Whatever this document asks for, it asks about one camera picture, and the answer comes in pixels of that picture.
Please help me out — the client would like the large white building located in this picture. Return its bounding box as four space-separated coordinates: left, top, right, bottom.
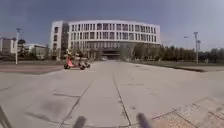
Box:
49 19 162 61

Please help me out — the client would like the grey concrete slab pavement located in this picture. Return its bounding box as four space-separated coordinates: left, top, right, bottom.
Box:
0 59 224 128

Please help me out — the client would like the red small vehicle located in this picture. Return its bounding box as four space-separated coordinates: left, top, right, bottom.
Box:
63 55 92 71

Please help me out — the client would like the person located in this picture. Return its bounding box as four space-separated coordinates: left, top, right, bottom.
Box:
65 48 75 63

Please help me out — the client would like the row of trees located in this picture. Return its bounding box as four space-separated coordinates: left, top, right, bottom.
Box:
130 42 224 64

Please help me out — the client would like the robot's own part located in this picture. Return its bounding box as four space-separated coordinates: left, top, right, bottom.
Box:
135 112 153 128
72 115 88 128

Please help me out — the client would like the low grey building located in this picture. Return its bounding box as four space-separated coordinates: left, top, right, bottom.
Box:
23 43 50 61

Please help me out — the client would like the grey lamp pole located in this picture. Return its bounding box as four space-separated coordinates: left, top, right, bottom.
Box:
183 31 202 65

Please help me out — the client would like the white lamp pole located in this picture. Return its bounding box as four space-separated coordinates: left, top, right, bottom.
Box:
14 27 23 66

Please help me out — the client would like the pale building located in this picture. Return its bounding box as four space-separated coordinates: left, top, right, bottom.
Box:
0 36 17 55

